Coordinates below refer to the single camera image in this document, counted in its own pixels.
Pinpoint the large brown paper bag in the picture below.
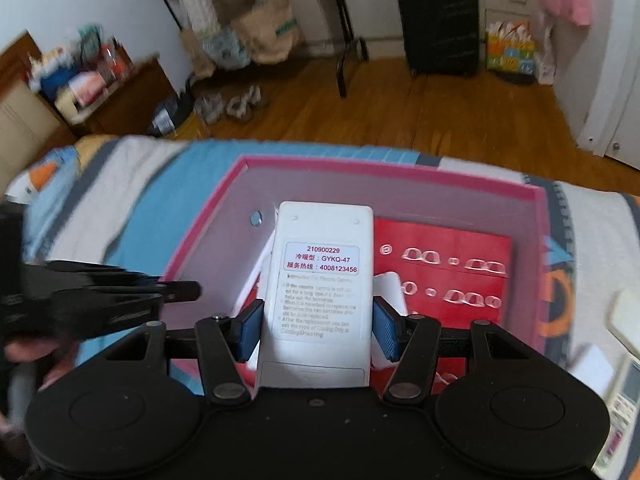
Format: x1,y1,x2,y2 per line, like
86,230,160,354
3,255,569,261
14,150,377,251
232,0,303,65

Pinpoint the white square power adapter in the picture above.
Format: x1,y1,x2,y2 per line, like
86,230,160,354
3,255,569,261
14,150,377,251
570,344,615,387

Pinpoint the yellow pillow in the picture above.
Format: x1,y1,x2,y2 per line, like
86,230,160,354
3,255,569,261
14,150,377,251
74,135,121,167

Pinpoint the white plastic bag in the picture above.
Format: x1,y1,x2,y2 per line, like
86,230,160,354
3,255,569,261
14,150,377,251
535,25,557,86

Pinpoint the person's left hand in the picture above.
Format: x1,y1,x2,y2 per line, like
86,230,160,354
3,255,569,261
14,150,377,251
4,334,78,401

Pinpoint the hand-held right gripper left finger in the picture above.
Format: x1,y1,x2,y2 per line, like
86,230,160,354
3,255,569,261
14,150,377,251
97,299,265,406

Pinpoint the colourful gift bag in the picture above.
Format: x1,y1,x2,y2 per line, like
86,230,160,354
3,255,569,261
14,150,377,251
486,20,536,75

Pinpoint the blue printed bag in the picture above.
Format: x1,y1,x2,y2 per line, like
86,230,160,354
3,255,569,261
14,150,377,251
202,27,251,68

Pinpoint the white door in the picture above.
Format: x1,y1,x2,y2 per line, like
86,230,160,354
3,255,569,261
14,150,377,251
577,10,640,170

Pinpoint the green printed bag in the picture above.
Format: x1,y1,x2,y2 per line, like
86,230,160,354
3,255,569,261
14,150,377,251
77,25,103,58

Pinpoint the white labelled remote control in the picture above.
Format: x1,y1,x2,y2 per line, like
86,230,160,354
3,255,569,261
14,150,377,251
255,201,375,390

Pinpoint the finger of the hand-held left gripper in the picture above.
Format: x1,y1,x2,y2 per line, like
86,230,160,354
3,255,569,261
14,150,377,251
22,259,161,293
50,281,202,341

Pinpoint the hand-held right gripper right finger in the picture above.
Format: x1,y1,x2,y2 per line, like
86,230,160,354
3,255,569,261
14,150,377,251
372,296,538,405

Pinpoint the red packet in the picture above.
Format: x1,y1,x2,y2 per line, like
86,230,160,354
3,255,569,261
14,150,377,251
100,42,133,83

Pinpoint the black plastic bag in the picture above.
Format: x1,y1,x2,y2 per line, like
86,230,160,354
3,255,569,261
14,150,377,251
149,92,197,138

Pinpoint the wooden nightstand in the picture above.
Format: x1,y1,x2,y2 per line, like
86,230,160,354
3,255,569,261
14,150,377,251
65,57,178,136

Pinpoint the small brown paper bag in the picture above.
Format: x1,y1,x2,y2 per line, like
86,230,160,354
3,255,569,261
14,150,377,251
180,27,216,78

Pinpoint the pink cardboard box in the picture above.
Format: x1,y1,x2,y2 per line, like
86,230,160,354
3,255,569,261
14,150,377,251
159,155,557,401

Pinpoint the cream buttoned remote control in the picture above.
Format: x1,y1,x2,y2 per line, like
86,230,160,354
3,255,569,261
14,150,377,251
606,352,640,468

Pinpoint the black suitcase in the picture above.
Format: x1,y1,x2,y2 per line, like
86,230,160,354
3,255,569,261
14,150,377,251
394,0,481,77

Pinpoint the black coat rack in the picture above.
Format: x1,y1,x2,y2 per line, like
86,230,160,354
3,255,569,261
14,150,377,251
150,0,370,100

